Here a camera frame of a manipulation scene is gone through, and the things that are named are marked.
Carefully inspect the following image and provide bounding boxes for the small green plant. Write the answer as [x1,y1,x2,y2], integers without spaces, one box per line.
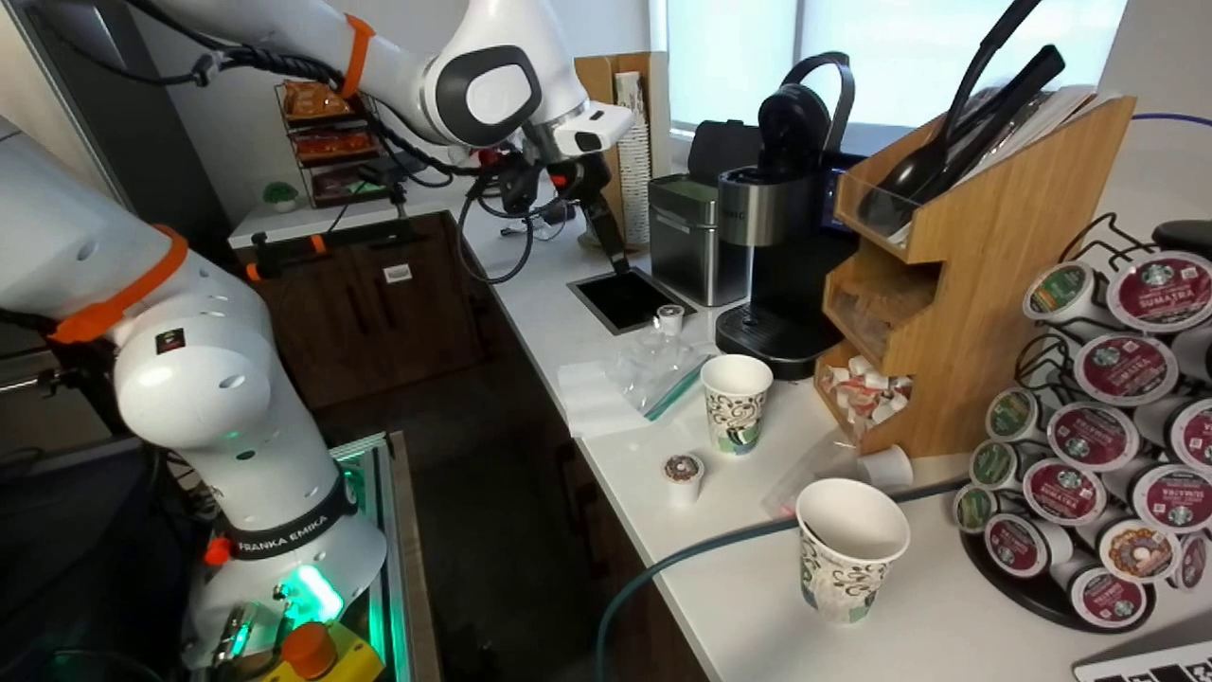
[256,180,304,215]

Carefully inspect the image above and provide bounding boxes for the yellow emergency stop button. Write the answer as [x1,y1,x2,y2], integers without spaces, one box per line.
[256,618,390,682]

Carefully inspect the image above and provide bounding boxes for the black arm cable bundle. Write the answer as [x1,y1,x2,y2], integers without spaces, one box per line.
[126,0,542,290]

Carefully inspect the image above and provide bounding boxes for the dark wood cabinet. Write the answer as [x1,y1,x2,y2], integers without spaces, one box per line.
[241,209,507,414]

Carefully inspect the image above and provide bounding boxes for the thin black cable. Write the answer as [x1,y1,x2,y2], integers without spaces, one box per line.
[589,473,970,682]

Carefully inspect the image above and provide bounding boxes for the steel framed counter trash opening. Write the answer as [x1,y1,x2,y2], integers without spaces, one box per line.
[564,265,696,337]

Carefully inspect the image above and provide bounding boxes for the clear plastic zip bag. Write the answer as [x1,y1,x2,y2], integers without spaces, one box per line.
[555,320,723,441]

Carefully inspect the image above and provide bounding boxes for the stack of paper cups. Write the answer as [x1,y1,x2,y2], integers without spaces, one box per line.
[614,69,653,249]

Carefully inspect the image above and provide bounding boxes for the wire snack rack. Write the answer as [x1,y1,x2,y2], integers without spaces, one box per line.
[272,78,387,209]

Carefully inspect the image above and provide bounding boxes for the black silver Keurig coffee maker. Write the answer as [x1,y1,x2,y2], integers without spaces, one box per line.
[685,50,864,381]

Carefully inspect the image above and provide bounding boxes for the red lid coffee pod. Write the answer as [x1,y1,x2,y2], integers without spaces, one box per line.
[982,513,1051,583]
[1066,565,1156,633]
[1165,393,1212,483]
[1127,463,1212,537]
[1105,246,1212,337]
[1071,331,1180,411]
[1018,454,1114,531]
[1040,400,1142,473]
[1168,531,1212,597]

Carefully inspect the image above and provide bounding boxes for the black kitchen tongs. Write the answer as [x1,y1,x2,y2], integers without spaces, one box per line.
[855,42,1071,238]

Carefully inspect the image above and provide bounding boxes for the black wire pod carousel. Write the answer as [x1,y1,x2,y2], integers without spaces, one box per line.
[950,211,1212,637]

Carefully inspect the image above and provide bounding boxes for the wooden cup dispenser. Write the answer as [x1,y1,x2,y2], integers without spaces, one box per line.
[571,50,657,249]

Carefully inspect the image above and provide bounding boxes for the patterned paper cup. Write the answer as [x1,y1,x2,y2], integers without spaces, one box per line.
[792,473,915,630]
[696,352,777,459]

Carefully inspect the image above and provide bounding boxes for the pile of creamer cups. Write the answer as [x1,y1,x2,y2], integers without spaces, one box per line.
[825,352,915,438]

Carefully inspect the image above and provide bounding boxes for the wooden condiment organizer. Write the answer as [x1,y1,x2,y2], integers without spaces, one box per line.
[809,86,1138,463]

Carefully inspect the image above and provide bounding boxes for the black long handled utensil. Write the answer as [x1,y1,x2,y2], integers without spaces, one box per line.
[937,0,1046,146]

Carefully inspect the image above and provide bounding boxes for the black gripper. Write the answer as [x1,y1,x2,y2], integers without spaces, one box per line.
[542,147,631,272]

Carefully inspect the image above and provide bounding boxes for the stainless steel lidded bin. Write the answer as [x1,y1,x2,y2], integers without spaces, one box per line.
[643,170,751,310]

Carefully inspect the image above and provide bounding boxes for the brown lid coffee pod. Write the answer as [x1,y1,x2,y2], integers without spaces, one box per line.
[657,453,710,508]

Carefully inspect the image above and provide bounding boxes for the green lid coffee pod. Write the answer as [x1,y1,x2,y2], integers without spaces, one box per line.
[965,438,1027,492]
[982,383,1046,448]
[950,483,999,537]
[1018,259,1098,331]

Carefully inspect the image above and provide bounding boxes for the orange lid coffee pod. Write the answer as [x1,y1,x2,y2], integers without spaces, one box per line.
[1093,516,1186,588]

